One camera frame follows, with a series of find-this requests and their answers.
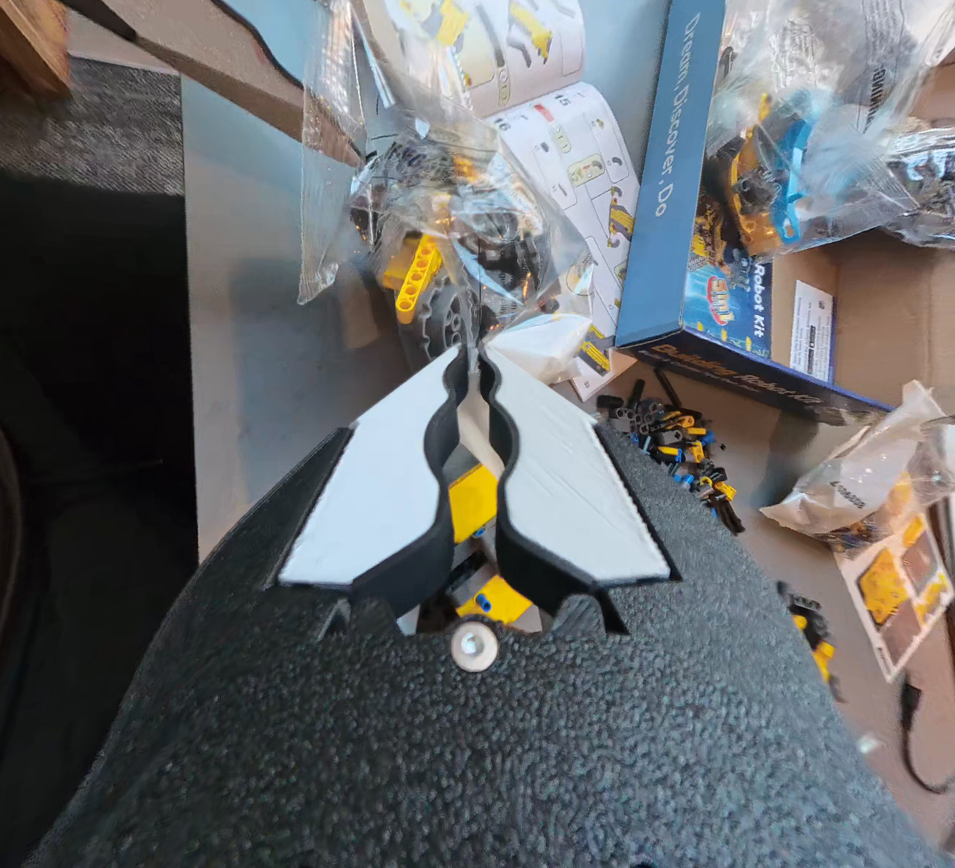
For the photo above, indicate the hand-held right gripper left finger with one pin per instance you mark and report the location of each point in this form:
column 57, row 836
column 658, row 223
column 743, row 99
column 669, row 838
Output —
column 358, row 510

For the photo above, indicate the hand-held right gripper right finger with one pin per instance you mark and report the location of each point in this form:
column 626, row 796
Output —
column 590, row 503

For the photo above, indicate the yellow black brick vehicle model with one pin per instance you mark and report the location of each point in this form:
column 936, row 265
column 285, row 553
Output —
column 470, row 503

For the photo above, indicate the clear bag of wheel parts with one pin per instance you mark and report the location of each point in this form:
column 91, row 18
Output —
column 448, row 212

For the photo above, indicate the grey desk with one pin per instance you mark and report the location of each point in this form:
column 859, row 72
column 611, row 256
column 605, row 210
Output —
column 254, row 406

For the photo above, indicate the pile of small bricks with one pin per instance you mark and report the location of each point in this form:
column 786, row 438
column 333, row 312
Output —
column 679, row 443

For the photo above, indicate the building instruction booklet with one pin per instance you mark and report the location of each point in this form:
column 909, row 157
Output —
column 523, row 3

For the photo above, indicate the cluster of yellow bricks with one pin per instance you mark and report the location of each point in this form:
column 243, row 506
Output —
column 813, row 637

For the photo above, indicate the person's black trousers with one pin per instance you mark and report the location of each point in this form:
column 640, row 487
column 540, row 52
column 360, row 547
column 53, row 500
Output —
column 90, row 510

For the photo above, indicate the crumpled clear plastic bag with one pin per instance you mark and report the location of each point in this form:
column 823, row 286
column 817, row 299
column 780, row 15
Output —
column 866, row 473

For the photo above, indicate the blue cardboard box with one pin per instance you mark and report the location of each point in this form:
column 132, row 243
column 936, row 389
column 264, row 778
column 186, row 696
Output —
column 664, row 212

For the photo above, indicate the sticker sheet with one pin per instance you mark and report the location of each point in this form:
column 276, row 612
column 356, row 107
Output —
column 896, row 592

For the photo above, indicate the blue plastic tool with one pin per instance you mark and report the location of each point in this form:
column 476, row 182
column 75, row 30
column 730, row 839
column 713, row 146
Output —
column 791, row 182

